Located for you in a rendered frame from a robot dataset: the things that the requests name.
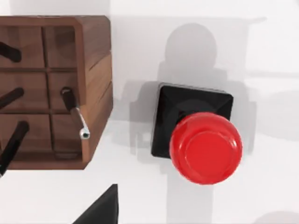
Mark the brown handled metal tool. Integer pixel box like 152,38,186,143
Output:
60,87,91,140

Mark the wooden compartment box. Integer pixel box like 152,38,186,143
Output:
0,15,114,171

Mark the dark brown tool handle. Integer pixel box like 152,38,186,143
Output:
0,120,30,179
0,42,22,63
0,87,25,110

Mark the black square button base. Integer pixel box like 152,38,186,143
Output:
150,84,234,159

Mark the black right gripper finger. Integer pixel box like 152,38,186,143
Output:
71,183,121,224

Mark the red push button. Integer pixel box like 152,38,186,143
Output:
170,111,243,186

